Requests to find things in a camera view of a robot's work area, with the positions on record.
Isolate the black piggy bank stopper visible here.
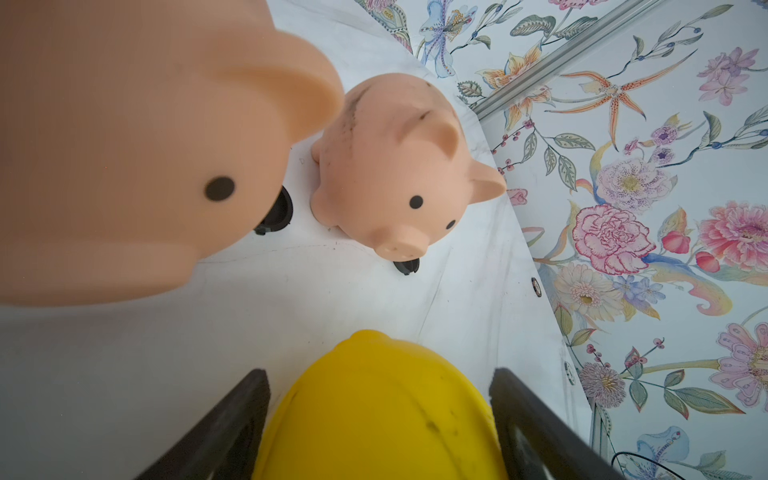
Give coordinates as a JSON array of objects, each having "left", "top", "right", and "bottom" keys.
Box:
[
  {"left": 394, "top": 259, "right": 420, "bottom": 276},
  {"left": 253, "top": 187, "right": 294, "bottom": 236}
]

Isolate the pink piggy bank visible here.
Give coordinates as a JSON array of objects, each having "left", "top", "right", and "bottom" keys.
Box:
[
  {"left": 310, "top": 73, "right": 506, "bottom": 263},
  {"left": 1, "top": 1, "right": 344, "bottom": 307}
]

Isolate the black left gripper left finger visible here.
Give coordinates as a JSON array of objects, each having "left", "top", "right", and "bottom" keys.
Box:
[{"left": 138, "top": 369, "right": 271, "bottom": 479}]

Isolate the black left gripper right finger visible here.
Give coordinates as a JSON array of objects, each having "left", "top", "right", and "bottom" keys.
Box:
[{"left": 489, "top": 368, "right": 621, "bottom": 480}]

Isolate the white round table sticker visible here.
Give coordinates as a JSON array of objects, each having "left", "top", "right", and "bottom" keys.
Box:
[{"left": 563, "top": 362, "right": 576, "bottom": 386}]

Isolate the aluminium frame corner post right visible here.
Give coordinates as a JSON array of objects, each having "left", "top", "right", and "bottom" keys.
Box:
[{"left": 471, "top": 0, "right": 665, "bottom": 120}]

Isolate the yellow piggy bank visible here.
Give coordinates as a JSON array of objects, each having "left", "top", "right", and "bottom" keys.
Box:
[{"left": 252, "top": 330, "right": 508, "bottom": 479}]

